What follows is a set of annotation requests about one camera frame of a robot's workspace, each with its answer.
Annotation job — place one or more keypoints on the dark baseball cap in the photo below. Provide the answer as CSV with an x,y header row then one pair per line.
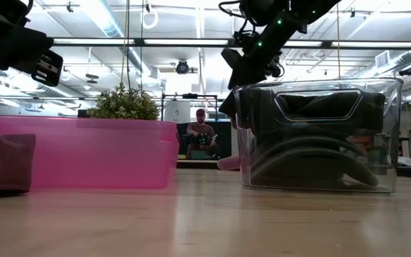
x,y
316,167

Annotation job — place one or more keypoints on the black aluminium table frame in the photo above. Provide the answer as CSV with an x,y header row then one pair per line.
x,y
198,164

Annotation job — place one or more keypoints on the black security camera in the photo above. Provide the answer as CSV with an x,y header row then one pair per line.
x,y
407,70

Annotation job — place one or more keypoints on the white board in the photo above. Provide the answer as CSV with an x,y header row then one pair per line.
x,y
177,112

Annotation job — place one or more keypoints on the grey washed baseball cap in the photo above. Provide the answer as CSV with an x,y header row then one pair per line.
x,y
319,107

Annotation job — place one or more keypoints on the green artificial plant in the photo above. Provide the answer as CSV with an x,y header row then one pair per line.
x,y
123,105

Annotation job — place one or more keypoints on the white LED light bar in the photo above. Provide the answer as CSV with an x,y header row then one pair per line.
x,y
303,43
95,41
186,41
373,44

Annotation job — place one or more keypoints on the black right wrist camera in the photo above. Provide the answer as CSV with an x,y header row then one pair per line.
x,y
230,57

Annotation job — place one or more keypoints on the black background rig frame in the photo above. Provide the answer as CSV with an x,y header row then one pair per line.
x,y
162,107

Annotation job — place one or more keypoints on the clear plastic bin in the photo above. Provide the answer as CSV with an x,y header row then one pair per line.
x,y
391,142

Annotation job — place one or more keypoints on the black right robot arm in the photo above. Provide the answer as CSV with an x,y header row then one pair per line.
x,y
298,14

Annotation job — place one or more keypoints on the person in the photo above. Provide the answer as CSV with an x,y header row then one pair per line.
x,y
201,130

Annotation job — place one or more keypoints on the pink translucent plastic bin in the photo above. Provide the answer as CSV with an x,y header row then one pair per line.
x,y
102,153

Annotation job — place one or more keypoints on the black partition panel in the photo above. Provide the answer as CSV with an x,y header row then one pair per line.
x,y
223,139

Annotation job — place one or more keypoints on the black overhead frame bar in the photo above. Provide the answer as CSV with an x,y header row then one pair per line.
x,y
139,41

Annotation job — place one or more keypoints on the round black overhead camera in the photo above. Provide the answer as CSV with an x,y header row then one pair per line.
x,y
182,67

